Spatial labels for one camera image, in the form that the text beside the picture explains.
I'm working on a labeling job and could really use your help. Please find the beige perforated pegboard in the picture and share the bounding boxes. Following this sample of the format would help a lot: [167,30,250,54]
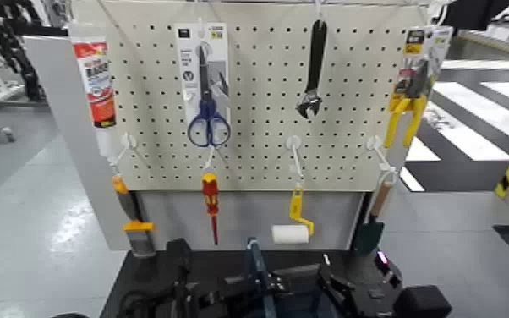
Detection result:
[102,0,430,194]

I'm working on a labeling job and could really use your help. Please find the grey orange scraper tool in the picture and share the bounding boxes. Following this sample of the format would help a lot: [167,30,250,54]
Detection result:
[112,174,156,259]

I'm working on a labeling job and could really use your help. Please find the black adjustable wrench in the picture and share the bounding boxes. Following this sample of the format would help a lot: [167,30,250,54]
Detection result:
[296,18,329,120]

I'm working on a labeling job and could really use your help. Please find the yellow handled white paint roller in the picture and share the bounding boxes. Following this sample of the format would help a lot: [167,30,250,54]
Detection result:
[271,184,316,245]

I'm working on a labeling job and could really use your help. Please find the blue handled scissors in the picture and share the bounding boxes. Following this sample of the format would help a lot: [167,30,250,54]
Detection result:
[186,43,233,149]

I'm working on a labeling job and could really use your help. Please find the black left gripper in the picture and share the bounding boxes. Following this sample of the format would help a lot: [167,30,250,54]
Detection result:
[164,238,282,318]

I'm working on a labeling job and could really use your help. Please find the red yellow screwdriver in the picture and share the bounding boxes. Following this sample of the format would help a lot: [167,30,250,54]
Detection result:
[200,173,221,247]

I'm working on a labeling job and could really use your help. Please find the yellow handled pliers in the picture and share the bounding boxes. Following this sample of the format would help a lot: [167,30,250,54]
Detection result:
[383,57,434,150]

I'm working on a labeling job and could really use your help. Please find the white scissors package card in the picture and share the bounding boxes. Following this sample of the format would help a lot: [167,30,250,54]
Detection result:
[174,22,231,131]

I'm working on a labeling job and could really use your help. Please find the yellow black pliers package card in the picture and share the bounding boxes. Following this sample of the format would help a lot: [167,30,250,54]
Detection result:
[402,25,455,100]

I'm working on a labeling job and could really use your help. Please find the grey backing panel stand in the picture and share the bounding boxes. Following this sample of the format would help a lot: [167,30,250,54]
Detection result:
[22,34,415,252]

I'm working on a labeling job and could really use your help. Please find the blue plastic crate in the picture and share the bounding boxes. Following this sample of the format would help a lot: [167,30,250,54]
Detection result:
[243,237,341,318]

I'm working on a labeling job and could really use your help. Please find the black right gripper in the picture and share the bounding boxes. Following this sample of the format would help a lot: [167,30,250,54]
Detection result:
[316,249,405,318]

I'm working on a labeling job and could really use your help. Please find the black cable chain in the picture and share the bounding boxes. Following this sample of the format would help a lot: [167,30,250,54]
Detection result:
[0,0,46,102]

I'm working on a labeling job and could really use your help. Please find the green trowel with wooden handle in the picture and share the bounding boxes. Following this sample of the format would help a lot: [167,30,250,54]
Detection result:
[352,178,393,258]

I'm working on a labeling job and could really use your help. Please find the white red sealant tube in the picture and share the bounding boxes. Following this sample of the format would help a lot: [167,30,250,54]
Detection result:
[68,21,118,159]

